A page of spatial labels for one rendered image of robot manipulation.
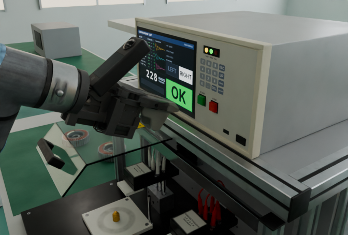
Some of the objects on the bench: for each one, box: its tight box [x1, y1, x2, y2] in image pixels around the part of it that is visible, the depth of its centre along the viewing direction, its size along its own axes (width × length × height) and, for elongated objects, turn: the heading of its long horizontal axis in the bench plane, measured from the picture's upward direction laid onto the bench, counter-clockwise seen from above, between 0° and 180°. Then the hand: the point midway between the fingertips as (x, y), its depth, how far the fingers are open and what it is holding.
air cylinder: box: [147, 182, 174, 214], centre depth 96 cm, size 5×8×6 cm
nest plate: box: [82, 196, 153, 235], centre depth 90 cm, size 15×15×1 cm
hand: (173, 104), depth 61 cm, fingers closed
